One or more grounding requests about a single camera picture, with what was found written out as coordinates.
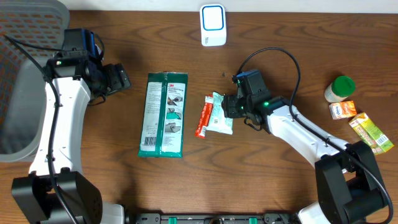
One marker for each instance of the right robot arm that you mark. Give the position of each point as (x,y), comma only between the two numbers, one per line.
(349,182)

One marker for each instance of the green lid spice jar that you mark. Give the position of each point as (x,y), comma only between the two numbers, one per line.
(338,90)

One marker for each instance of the red white snack packet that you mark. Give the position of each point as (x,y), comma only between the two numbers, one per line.
(204,117)

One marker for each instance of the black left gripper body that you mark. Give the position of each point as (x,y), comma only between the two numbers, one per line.
(112,81)

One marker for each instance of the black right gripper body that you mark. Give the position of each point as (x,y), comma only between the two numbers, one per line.
(237,106)

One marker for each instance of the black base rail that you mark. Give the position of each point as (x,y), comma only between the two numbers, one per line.
(156,218)

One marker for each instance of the green white barcode packet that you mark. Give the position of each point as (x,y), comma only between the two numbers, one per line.
(163,121)

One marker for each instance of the green juice carton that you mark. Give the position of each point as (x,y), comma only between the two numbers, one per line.
(371,134)

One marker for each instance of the orange tissue packet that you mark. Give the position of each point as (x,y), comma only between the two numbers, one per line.
(342,110)

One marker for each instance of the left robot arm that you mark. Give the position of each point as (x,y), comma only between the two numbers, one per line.
(55,190)

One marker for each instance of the grey plastic mesh basket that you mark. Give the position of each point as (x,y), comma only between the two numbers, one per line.
(36,28)

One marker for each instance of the white barcode scanner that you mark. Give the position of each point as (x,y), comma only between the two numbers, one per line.
(213,25)

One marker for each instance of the white teal snack packet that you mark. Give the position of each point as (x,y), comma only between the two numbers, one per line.
(218,122)

